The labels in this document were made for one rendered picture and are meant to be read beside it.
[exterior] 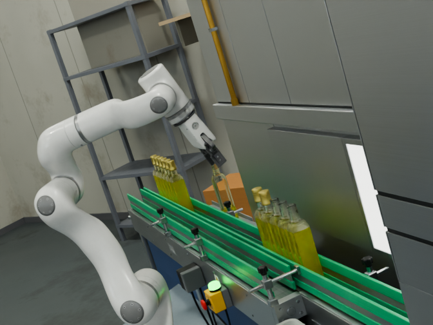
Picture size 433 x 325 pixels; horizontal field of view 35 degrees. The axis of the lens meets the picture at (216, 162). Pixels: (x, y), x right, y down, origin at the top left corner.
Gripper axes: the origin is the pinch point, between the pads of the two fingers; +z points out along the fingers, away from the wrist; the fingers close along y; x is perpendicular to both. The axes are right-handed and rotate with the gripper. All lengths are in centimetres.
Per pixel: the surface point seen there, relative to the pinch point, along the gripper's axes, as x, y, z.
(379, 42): -4, -103, -30
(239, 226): -4, 56, 45
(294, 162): -22.1, 9.3, 21.4
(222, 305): 23, 32, 52
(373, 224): -17.4, -27.7, 35.2
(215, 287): 20, 33, 46
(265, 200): -7.1, 10.0, 24.6
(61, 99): -40, 601, 18
